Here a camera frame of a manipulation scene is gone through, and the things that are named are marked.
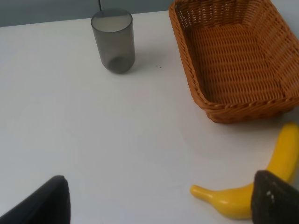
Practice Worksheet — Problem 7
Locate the grey translucent plastic cup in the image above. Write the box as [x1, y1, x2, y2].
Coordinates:
[91, 8, 135, 74]

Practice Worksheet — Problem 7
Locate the brown wicker basket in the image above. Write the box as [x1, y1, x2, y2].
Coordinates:
[169, 0, 299, 124]

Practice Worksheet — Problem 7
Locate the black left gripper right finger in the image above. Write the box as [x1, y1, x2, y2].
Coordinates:
[251, 170, 299, 224]

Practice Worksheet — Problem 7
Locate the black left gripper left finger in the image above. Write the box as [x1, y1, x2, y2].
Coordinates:
[0, 175, 71, 224]

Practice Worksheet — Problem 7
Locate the yellow banana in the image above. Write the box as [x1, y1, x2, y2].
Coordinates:
[190, 122, 299, 219]

